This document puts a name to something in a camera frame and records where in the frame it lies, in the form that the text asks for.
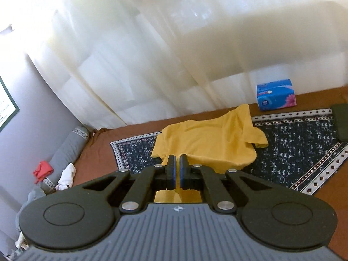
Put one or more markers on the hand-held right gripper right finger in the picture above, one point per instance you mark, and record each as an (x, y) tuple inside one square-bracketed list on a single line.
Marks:
[(183, 174)]

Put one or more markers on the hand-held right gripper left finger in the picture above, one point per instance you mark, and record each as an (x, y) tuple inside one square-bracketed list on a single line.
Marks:
[(171, 174)]

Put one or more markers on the yellow t-shirt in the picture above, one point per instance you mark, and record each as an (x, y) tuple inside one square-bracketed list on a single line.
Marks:
[(212, 138)]

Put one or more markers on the white cloth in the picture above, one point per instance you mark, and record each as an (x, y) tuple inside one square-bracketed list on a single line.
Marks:
[(66, 176)]

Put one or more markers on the grey bolster pillow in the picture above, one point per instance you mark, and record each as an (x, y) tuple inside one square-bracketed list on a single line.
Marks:
[(68, 146)]

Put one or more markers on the dark speckled patterned blanket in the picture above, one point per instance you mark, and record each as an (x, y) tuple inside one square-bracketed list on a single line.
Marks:
[(293, 146)]

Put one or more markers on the white sheer curtain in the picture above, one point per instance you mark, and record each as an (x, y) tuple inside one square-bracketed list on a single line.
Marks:
[(136, 59)]

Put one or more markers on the blue tissue box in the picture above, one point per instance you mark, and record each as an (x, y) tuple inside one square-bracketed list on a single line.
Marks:
[(274, 95)]

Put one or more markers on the red cloth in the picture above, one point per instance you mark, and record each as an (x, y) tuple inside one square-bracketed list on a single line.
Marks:
[(43, 170)]

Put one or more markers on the grey cloth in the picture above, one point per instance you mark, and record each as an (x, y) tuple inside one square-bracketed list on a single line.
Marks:
[(31, 198)]

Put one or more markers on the white object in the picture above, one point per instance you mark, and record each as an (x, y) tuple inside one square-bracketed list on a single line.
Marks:
[(19, 240)]

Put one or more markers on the wall poster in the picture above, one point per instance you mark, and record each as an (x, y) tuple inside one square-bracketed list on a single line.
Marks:
[(6, 106)]

